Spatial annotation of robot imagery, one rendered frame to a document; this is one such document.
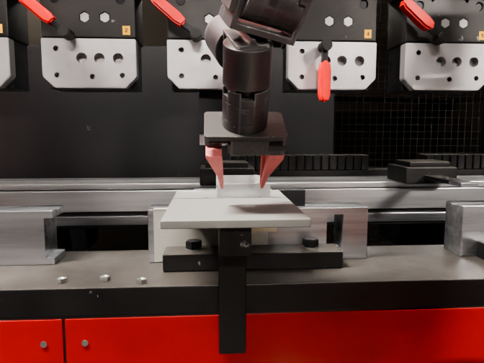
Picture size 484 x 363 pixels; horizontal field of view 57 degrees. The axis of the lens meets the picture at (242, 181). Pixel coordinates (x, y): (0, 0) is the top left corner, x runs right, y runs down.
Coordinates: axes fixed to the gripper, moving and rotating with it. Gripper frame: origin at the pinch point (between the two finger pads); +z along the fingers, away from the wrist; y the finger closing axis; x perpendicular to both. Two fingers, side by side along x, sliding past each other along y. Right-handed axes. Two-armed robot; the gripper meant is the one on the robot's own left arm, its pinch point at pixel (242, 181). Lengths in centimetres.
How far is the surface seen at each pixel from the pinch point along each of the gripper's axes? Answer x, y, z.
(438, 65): -22.6, -35.5, -8.1
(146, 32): -185, 36, 41
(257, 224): 10.2, -1.2, -1.2
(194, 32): -19.8, 6.7, -14.1
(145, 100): -67, 22, 21
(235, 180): -15.8, -0.3, 11.5
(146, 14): -190, 36, 33
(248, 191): -6.0, -1.7, 6.5
